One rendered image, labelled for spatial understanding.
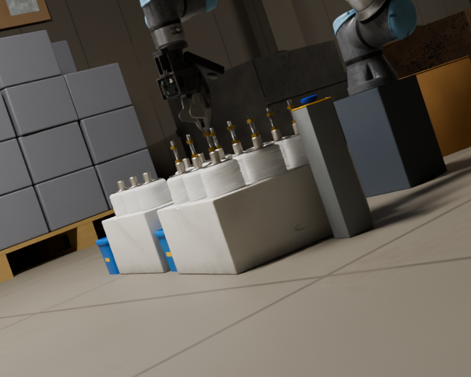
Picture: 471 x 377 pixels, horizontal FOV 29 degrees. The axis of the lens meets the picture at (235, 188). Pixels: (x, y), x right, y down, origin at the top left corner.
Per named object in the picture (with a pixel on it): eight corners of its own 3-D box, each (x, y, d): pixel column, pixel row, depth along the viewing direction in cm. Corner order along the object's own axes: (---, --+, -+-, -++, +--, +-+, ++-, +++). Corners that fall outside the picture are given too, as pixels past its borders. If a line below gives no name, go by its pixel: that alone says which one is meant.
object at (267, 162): (262, 224, 224) (238, 155, 223) (297, 212, 226) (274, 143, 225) (269, 227, 215) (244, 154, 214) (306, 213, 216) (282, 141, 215)
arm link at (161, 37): (169, 30, 217) (188, 19, 211) (175, 48, 217) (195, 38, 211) (144, 36, 212) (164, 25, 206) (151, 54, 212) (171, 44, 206)
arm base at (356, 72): (371, 88, 276) (361, 57, 276) (409, 75, 264) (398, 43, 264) (339, 99, 267) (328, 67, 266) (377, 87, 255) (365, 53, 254)
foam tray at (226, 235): (299, 225, 257) (279, 165, 256) (373, 218, 222) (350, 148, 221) (178, 274, 241) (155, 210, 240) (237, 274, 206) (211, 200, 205)
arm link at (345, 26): (363, 57, 273) (349, 13, 273) (395, 44, 262) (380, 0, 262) (336, 65, 266) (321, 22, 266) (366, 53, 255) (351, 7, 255)
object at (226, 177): (224, 238, 221) (200, 169, 220) (262, 227, 220) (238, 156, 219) (221, 244, 211) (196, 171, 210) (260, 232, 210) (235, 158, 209)
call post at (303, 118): (359, 228, 213) (316, 102, 211) (374, 227, 206) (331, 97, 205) (334, 238, 210) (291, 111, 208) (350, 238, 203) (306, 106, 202)
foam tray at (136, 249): (223, 233, 306) (205, 182, 305) (278, 227, 271) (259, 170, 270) (119, 274, 289) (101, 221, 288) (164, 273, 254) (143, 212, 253)
